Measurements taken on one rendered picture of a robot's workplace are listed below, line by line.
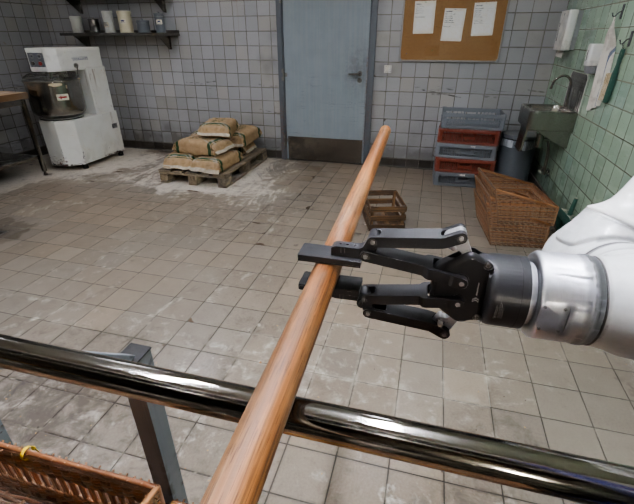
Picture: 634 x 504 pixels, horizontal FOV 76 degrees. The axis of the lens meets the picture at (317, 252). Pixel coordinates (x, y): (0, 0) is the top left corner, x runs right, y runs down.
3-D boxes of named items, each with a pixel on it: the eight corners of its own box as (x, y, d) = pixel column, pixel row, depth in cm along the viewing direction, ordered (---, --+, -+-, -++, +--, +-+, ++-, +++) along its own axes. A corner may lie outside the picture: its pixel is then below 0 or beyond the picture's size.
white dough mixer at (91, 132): (77, 174, 477) (42, 48, 416) (37, 170, 491) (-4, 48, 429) (129, 154, 556) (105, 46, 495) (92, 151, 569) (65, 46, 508)
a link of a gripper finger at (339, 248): (377, 261, 43) (379, 236, 42) (330, 255, 45) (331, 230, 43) (378, 254, 45) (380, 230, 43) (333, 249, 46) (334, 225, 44)
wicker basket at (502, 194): (486, 224, 305) (494, 188, 292) (470, 197, 355) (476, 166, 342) (555, 227, 300) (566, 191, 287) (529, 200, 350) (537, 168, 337)
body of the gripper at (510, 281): (542, 275, 37) (436, 263, 39) (521, 348, 41) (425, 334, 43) (526, 239, 43) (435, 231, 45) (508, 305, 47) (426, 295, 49)
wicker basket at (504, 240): (479, 244, 316) (486, 211, 303) (467, 216, 365) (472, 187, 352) (546, 249, 309) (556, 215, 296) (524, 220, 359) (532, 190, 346)
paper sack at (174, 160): (193, 172, 435) (191, 157, 428) (161, 170, 441) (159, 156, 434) (215, 157, 489) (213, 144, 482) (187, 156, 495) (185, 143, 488)
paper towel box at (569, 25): (571, 58, 363) (584, 9, 346) (557, 58, 366) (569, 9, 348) (563, 56, 387) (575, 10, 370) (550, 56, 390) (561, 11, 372)
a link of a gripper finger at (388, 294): (461, 278, 45) (461, 289, 46) (361, 280, 48) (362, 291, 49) (463, 298, 42) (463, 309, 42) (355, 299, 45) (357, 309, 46)
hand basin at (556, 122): (557, 187, 360) (589, 74, 317) (513, 184, 368) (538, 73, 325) (545, 172, 400) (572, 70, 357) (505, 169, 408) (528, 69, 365)
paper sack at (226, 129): (231, 141, 440) (230, 125, 432) (197, 141, 439) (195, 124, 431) (240, 130, 495) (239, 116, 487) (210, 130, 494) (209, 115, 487)
